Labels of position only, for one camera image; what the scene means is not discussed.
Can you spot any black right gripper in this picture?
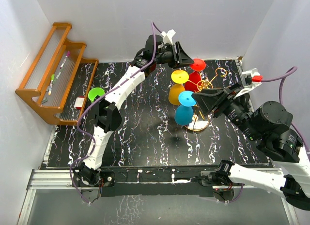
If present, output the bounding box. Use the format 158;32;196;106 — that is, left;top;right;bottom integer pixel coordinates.
190;82;260;141

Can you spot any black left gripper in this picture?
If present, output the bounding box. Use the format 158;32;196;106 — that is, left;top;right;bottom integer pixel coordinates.
155;43;195;70

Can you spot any red wine glass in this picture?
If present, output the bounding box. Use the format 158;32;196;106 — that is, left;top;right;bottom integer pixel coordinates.
184;58;206;92

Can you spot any green wine glass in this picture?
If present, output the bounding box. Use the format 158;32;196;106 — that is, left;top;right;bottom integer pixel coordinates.
88;87;105;103

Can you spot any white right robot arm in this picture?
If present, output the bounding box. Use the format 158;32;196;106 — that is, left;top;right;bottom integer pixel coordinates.
192;84;310;210

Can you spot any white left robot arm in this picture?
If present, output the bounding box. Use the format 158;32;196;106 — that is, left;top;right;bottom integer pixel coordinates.
70;30;194;186

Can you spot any yellow wine glass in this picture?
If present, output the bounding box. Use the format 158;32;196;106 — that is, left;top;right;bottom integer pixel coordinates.
168;70;189;105

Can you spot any blue wine glass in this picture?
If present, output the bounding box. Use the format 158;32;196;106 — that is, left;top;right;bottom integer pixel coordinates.
174;90;196;126

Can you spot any small white red box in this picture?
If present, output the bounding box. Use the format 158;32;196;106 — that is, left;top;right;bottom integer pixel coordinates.
74;97;85;109

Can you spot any purple capped marker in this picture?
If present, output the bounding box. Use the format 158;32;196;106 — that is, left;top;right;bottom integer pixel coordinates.
60;51;70;69

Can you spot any wooden stepped shelf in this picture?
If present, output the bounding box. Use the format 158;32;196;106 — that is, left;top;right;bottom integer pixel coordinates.
15;22;99;126

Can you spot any green capped marker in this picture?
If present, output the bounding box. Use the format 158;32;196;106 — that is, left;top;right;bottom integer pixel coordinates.
48;74;55;95

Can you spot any gold wire wine glass rack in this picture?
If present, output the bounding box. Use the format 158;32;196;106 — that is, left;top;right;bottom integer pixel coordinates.
186;68;231;133

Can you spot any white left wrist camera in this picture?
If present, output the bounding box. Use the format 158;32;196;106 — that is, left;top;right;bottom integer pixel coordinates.
160;29;176;45

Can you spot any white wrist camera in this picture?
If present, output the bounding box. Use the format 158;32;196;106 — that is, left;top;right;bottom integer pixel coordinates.
240;68;263;95
160;29;176;45

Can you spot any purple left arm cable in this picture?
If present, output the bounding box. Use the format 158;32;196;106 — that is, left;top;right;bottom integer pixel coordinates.
69;21;165;205

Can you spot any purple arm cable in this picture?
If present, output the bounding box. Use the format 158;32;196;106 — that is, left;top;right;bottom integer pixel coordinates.
69;21;165;205
198;66;310;204

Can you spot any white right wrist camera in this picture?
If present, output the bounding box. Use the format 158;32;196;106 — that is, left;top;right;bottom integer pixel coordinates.
240;68;263;95

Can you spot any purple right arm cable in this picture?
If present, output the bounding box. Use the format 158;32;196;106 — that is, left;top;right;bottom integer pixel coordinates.
198;66;310;204

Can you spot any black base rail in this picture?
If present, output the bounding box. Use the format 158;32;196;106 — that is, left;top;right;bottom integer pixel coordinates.
79;165;245;198

